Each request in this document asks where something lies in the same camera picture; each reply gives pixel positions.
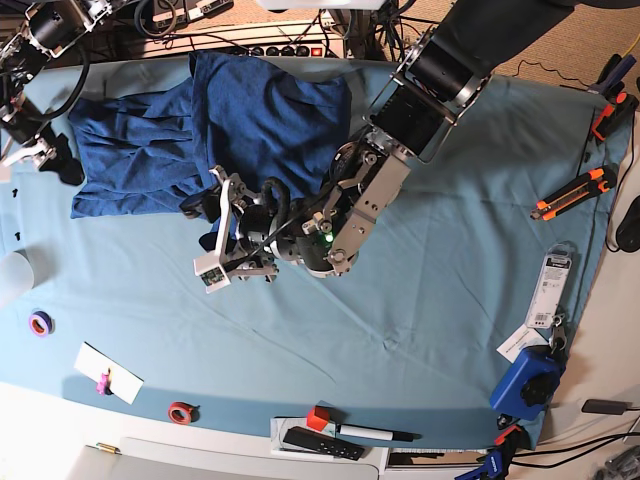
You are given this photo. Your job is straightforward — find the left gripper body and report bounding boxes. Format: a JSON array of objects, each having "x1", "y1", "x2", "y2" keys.
[{"x1": 210, "y1": 166, "x2": 291, "y2": 283}]

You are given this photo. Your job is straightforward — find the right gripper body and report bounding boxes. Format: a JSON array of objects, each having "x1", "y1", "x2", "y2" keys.
[{"x1": 1, "y1": 117, "x2": 55, "y2": 170}]

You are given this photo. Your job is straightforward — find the dark blue t-shirt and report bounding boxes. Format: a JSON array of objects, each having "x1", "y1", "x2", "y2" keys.
[{"x1": 68, "y1": 51, "x2": 351, "y2": 219}]

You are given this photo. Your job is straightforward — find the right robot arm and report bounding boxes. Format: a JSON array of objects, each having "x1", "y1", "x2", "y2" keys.
[{"x1": 1, "y1": 1, "x2": 128, "y2": 186}]

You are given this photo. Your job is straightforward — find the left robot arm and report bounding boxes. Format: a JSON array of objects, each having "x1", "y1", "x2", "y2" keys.
[{"x1": 182, "y1": 1, "x2": 575, "y2": 292}]

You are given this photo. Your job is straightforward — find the white plastic cup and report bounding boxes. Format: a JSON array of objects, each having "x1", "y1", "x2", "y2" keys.
[{"x1": 0, "y1": 252, "x2": 35, "y2": 308}]

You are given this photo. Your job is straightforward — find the purple tape roll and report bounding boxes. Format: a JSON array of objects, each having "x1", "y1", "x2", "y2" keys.
[{"x1": 28, "y1": 311, "x2": 54, "y2": 337}]

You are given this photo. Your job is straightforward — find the white card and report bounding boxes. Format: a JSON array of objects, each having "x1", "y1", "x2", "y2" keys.
[{"x1": 74, "y1": 342, "x2": 144, "y2": 405}]

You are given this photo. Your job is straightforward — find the red tape roll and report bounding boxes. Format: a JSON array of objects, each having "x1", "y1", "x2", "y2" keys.
[{"x1": 167, "y1": 402, "x2": 195, "y2": 425}]

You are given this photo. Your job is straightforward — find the pink small toy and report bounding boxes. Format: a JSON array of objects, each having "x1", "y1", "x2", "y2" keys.
[{"x1": 96, "y1": 369, "x2": 113, "y2": 396}]

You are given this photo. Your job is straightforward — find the white power strip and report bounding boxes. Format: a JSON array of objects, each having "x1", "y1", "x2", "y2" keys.
[{"x1": 129, "y1": 16, "x2": 348, "y2": 59}]

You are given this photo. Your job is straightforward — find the red small block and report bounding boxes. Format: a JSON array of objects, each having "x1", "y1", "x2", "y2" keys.
[{"x1": 306, "y1": 405, "x2": 331, "y2": 432}]

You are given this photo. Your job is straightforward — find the black remote control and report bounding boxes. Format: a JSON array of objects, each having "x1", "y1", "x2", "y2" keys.
[{"x1": 283, "y1": 426, "x2": 366, "y2": 461}]

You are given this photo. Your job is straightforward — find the white black marker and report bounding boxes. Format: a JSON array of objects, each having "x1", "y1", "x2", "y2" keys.
[{"x1": 336, "y1": 424, "x2": 420, "y2": 443}]

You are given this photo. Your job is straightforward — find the light blue table cloth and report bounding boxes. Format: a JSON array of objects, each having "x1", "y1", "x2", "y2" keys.
[{"x1": 1, "y1": 77, "x2": 613, "y2": 449}]

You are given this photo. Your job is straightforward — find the white paper label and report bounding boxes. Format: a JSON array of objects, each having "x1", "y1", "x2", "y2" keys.
[{"x1": 496, "y1": 324, "x2": 548, "y2": 363}]

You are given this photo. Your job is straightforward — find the clear blister package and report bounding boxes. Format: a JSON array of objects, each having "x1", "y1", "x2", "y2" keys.
[{"x1": 524, "y1": 243, "x2": 573, "y2": 329}]

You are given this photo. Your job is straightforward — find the blue box with knob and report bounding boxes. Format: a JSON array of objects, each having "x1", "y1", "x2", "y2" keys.
[{"x1": 489, "y1": 346, "x2": 567, "y2": 421}]

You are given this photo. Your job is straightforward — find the blue clamp bottom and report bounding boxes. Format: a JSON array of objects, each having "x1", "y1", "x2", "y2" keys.
[{"x1": 455, "y1": 449, "x2": 513, "y2": 480}]

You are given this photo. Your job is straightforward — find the blue clamp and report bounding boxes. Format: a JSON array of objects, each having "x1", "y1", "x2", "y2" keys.
[
  {"x1": 587, "y1": 53, "x2": 636, "y2": 96},
  {"x1": 455, "y1": 449, "x2": 513, "y2": 480}
]

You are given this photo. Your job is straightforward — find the orange clamp bottom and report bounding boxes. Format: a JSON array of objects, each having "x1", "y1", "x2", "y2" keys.
[{"x1": 494, "y1": 424, "x2": 530, "y2": 449}]

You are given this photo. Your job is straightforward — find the orange black utility knife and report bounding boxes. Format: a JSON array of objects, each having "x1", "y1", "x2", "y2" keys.
[{"x1": 530, "y1": 166, "x2": 617, "y2": 221}]

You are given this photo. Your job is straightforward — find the black small device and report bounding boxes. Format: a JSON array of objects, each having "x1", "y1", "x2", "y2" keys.
[{"x1": 581, "y1": 399, "x2": 628, "y2": 416}]

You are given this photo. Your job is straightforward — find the orange black clamp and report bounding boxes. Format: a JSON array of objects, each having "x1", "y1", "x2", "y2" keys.
[{"x1": 591, "y1": 92, "x2": 639, "y2": 143}]

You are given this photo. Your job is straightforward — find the blue clamp top right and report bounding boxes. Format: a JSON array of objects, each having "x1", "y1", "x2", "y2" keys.
[{"x1": 587, "y1": 53, "x2": 636, "y2": 96}]

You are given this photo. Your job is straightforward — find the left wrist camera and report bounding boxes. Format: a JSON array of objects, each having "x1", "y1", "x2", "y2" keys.
[{"x1": 193, "y1": 252, "x2": 231, "y2": 294}]

